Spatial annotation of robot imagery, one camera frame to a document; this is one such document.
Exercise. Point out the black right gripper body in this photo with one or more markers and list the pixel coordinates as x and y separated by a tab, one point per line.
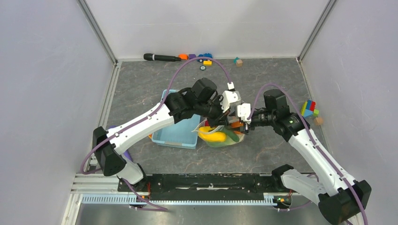
262	118

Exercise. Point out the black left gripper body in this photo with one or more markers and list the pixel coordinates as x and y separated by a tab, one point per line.
212	111

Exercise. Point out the yellow toy lemon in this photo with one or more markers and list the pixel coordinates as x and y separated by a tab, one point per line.
209	134

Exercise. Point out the clear dotted zip top bag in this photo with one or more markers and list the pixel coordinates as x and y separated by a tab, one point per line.
228	142

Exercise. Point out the orange toy fruit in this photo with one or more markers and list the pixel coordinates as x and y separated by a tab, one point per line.
237	127

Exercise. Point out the green toy cucumber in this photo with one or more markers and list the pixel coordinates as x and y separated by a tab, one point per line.
231	134

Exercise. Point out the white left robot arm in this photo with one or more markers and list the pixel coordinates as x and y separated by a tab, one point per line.
112	143

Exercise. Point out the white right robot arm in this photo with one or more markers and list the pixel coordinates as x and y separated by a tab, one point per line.
338	195

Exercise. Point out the multicolour toy brick stack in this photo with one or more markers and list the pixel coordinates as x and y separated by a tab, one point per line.
309	109

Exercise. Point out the yellow toy brick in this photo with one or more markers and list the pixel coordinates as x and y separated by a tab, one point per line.
207	63

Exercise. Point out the light blue plastic basket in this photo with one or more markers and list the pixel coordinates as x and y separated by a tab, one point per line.
179	135

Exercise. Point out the small wooden cube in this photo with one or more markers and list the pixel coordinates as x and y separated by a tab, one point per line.
318	121

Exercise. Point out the blue toy car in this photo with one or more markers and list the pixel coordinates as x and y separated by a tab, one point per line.
208	55

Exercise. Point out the orange toy block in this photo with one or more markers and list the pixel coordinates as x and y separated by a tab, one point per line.
183	56

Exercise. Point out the teal and wood cube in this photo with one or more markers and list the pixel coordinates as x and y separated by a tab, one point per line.
238	62

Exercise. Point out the black microphone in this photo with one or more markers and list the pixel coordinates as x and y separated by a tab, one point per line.
156	57

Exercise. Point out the purple plastic cylinder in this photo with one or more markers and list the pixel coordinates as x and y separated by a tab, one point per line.
126	153

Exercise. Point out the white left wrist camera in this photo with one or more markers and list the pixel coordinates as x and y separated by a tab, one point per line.
230	98

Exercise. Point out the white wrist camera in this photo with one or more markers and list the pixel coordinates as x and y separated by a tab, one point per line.
243	112
230	98

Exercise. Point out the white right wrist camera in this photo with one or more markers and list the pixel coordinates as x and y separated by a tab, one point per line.
243	112

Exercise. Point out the black mounting base plate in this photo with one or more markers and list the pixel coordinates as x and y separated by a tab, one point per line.
209	186

